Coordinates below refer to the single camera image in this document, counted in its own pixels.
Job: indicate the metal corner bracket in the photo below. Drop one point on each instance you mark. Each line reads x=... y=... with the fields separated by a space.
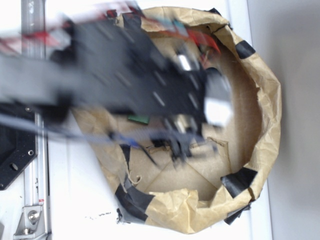
x=31 y=225

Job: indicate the green rectangular block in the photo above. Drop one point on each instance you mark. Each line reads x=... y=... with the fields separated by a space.
x=139 y=119

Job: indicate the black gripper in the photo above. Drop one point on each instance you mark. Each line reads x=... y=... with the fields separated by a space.
x=199 y=96

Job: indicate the aluminium extrusion rail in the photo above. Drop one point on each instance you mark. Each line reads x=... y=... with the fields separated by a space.
x=36 y=176

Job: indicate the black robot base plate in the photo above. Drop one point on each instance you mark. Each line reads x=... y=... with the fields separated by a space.
x=18 y=141

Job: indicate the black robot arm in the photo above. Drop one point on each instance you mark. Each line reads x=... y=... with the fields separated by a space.
x=97 y=64

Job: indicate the brown paper bag bin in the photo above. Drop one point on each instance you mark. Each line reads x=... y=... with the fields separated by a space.
x=228 y=172

